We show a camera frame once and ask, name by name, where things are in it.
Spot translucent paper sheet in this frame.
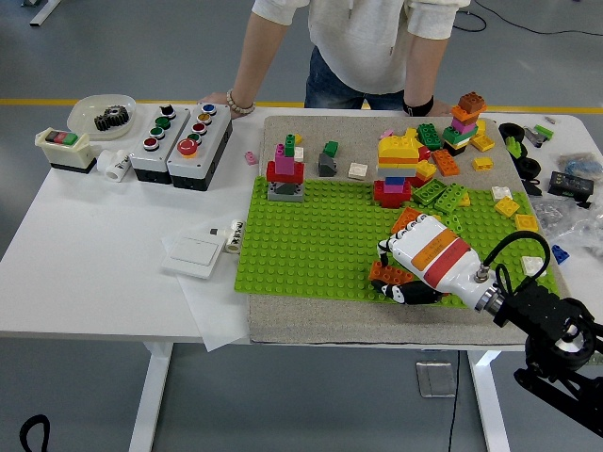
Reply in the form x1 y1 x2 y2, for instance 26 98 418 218
159 230 251 353

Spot grey four-button control box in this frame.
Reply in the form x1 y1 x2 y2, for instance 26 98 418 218
129 104 192 186

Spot white plastic bowl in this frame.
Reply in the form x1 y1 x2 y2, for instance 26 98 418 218
66 93 138 141

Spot white wall switch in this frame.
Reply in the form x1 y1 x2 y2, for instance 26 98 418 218
160 234 227 281

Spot person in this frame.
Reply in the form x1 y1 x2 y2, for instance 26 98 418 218
251 0 472 112

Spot green studded baseplate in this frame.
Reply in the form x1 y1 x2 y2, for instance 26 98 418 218
234 174 562 307

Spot white pipe tee fitting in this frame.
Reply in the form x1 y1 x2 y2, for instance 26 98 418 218
96 149 133 183

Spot dark green long brick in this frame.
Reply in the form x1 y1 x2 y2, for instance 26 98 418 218
416 122 445 152

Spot black wristwatch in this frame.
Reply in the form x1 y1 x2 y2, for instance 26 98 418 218
402 95 435 118

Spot grey-brown mat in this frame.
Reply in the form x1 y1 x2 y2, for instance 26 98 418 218
248 115 585 348

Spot clear plastic bags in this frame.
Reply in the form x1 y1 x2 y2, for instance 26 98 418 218
534 187 603 255

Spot white table leg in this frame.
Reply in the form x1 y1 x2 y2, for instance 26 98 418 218
127 342 174 452
465 350 513 452

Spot orange long brick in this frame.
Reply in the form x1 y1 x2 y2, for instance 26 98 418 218
432 149 462 178
367 260 416 288
390 206 421 233

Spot black toy tyre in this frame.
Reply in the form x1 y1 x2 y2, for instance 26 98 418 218
516 157 543 180
497 121 527 142

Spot bead bracelet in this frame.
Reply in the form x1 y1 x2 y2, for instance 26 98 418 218
224 88 256 119

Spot person's right hand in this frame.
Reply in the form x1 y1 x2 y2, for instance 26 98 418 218
196 91 231 107

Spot plastic bag with blue parts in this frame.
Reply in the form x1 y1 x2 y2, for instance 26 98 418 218
555 153 603 178

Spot brick tower with magenta middle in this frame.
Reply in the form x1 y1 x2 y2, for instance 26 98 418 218
266 134 306 202

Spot grey emergency-stop control box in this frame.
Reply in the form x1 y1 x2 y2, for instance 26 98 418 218
167 102 235 193

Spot black digital meter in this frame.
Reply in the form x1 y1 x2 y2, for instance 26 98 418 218
546 170 595 199

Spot long black floor cable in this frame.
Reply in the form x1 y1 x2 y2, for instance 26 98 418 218
473 0 603 37

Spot metal floor socket plate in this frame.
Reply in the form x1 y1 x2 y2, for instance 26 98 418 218
415 361 458 399

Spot grey metal frame foot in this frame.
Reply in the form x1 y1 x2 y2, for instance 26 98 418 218
28 0 62 27

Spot thin black floor cable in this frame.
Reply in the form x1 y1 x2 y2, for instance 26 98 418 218
447 350 462 452

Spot beige red-green switch box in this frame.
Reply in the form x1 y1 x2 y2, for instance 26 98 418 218
35 127 98 175

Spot brick tower with yellow top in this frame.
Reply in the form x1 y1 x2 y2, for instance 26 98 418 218
373 133 423 208

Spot small white pipe fitting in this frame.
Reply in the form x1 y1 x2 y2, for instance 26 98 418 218
209 218 246 255

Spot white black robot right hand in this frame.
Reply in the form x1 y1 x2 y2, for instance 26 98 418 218
369 215 500 313

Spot black looped floor cable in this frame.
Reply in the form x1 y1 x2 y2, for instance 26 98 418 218
454 11 487 33

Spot black metal gear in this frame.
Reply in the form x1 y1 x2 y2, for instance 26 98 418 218
93 105 131 132

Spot brick tower with brown top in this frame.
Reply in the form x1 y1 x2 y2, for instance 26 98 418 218
442 92 489 157

